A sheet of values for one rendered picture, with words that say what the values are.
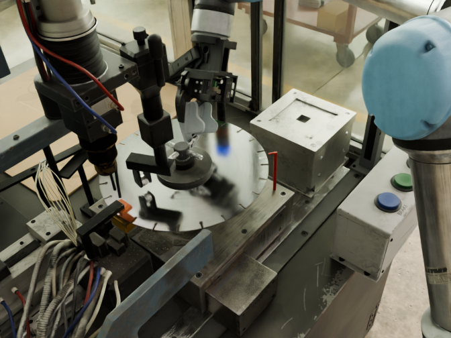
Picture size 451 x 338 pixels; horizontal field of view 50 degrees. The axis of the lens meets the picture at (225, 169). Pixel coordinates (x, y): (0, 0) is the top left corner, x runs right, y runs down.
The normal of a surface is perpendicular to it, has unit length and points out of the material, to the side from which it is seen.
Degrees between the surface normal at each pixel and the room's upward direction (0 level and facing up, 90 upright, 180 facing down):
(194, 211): 0
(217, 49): 61
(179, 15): 90
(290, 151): 90
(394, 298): 0
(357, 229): 90
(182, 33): 90
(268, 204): 0
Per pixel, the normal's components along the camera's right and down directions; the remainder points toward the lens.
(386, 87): -0.88, 0.25
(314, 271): -0.04, -0.75
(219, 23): 0.38, 0.25
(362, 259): -0.65, 0.53
